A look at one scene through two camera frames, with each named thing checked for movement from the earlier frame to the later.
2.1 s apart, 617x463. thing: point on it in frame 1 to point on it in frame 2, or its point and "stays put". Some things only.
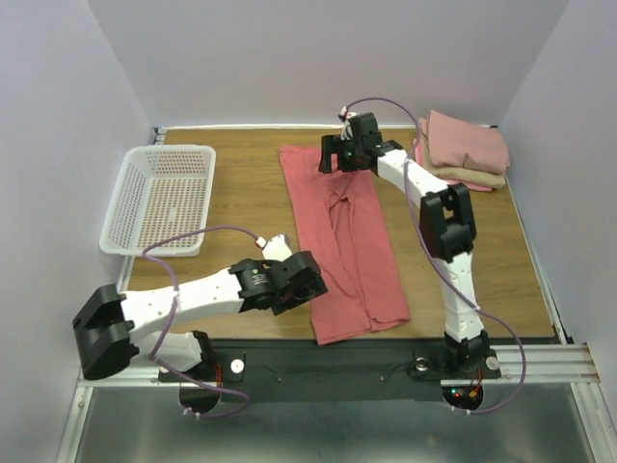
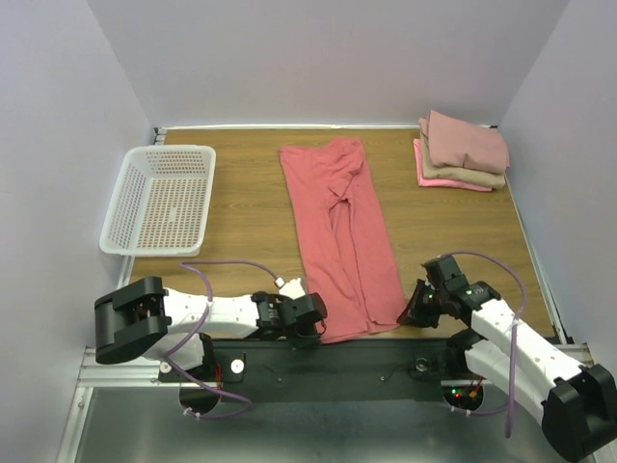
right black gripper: [335, 152] to [417, 305]
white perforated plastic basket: [162, 190] stays put
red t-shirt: [348, 236] stays put
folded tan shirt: [489, 180] stays put
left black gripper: [313, 289] to [310, 333]
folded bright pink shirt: [419, 153] stays put
